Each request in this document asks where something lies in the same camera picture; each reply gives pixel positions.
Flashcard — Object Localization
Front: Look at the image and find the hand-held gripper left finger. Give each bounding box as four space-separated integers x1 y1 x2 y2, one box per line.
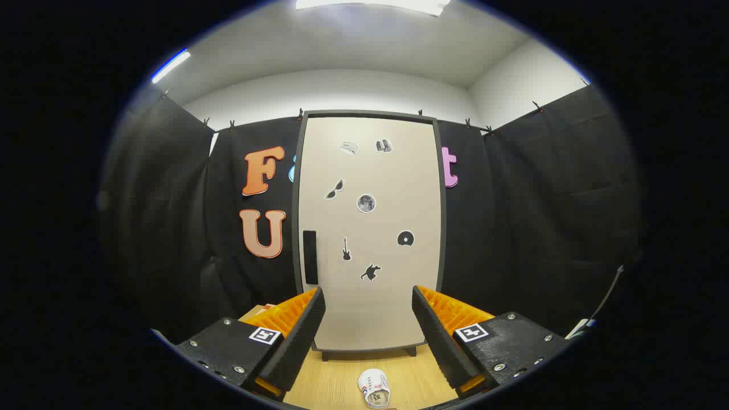
174 286 326 402

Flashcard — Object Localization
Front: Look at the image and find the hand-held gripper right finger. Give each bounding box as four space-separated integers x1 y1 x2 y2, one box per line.
411 285 570 399

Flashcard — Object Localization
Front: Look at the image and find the white canvas shoe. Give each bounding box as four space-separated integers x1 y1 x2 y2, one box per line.
358 368 394 409

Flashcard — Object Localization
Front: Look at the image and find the dark grey shoe cabinet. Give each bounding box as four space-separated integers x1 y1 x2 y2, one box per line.
292 110 448 361

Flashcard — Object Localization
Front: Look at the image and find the tan cover book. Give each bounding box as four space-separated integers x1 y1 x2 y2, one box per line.
239 304 285 322

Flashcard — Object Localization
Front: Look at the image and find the black backdrop cloth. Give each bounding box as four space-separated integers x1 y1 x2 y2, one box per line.
97 77 647 342

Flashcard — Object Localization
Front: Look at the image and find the ceiling light strip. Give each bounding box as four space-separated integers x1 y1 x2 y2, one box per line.
151 50 191 84

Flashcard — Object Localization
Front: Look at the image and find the ceiling light panel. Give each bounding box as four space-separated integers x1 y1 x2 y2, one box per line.
295 0 452 17

